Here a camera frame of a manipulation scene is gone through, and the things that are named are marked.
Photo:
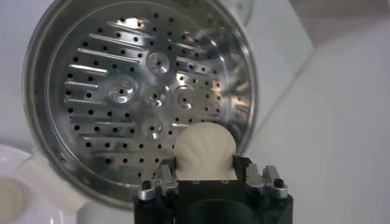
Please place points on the cream electric cooker pot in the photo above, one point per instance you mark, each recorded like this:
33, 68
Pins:
100, 216

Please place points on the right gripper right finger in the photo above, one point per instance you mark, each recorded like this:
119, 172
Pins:
259, 181

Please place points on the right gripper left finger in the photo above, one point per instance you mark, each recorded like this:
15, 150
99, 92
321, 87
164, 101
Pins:
166, 182

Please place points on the perforated steel steamer basket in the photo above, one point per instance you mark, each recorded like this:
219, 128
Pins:
122, 121

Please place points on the white steamed baozi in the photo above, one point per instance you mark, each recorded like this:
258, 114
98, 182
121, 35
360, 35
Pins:
204, 149
9, 199

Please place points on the white round plate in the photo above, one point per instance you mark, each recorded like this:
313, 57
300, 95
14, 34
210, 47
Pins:
12, 161

